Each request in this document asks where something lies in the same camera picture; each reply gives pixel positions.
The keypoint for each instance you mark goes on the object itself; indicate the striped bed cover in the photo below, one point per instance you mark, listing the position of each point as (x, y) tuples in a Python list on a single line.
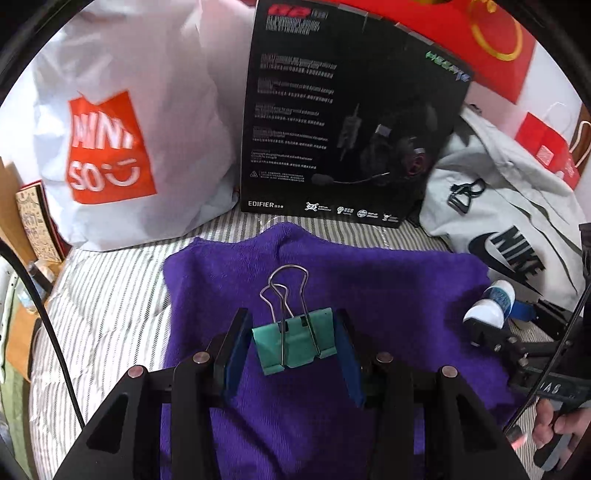
[(112, 310)]

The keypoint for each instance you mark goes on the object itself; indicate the small red paper bag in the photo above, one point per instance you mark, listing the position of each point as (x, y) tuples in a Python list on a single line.
[(549, 148)]

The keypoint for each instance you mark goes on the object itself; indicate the grey Nike bag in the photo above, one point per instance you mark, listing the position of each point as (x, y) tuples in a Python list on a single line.
[(489, 197)]

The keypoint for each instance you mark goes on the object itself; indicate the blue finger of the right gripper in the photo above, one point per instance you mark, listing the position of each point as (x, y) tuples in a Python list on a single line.
[(523, 311)]

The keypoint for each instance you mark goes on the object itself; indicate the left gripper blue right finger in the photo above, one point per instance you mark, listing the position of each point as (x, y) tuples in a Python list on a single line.
[(356, 355)]

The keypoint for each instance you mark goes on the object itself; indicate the person's right hand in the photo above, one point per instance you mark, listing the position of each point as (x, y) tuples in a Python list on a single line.
[(545, 428)]

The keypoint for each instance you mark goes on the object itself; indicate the white blue cylindrical bottle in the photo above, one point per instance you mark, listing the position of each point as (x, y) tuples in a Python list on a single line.
[(495, 305)]

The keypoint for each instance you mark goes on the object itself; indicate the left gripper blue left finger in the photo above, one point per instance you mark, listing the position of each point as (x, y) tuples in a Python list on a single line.
[(230, 356)]

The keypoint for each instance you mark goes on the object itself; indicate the patterned brown book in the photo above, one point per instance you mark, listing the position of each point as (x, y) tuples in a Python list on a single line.
[(38, 225)]

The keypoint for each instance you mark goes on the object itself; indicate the black Edifier headset box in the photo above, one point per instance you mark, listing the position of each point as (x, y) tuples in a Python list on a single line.
[(346, 114)]

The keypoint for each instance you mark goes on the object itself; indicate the white Miniso shopping bag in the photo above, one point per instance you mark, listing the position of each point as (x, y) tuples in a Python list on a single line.
[(138, 117)]

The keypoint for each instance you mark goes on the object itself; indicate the teal binder clip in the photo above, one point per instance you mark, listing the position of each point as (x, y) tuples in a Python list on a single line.
[(290, 341)]

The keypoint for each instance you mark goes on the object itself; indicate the purple towel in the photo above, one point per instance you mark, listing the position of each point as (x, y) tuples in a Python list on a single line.
[(301, 424)]

